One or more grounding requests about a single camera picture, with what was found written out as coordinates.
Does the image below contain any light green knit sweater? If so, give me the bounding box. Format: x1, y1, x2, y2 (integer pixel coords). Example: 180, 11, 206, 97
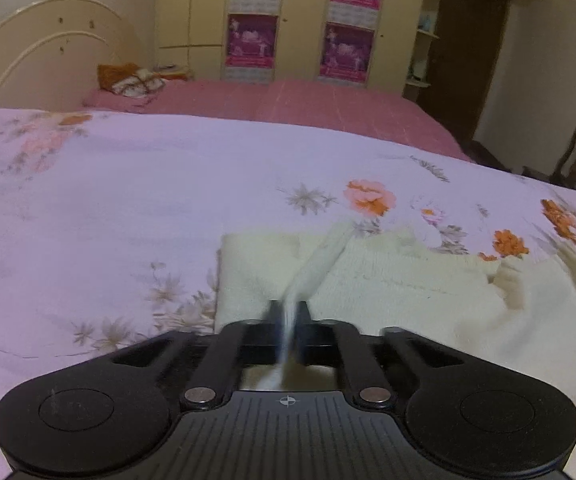
215, 220, 576, 396

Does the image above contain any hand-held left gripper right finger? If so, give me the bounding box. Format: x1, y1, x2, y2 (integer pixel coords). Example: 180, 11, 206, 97
295, 300, 468, 411

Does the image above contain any dark wooden door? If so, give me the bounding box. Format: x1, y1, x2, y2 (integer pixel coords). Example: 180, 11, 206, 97
430, 0, 513, 144

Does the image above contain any orange and cream folded cloth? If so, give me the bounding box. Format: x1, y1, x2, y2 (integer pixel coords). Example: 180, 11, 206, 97
98, 62, 165, 99

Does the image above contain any cream corner shelf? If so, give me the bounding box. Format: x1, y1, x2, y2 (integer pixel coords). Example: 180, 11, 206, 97
403, 0, 449, 104

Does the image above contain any pink checked bed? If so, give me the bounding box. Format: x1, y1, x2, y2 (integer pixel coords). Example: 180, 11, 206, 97
83, 79, 474, 162

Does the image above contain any cream round headboard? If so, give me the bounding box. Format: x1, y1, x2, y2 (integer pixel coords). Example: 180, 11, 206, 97
0, 1, 142, 114

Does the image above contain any small stack by pillow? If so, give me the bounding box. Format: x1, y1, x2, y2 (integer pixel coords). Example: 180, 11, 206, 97
153, 64, 191, 81

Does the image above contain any cream wardrobe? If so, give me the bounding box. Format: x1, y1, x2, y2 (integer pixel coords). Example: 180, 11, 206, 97
155, 0, 431, 92

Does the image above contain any lilac floral bedsheet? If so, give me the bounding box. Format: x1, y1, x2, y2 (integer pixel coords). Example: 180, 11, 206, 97
0, 109, 576, 480

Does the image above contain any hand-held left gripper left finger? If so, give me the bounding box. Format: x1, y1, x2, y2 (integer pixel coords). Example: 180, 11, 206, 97
110, 300, 289, 412

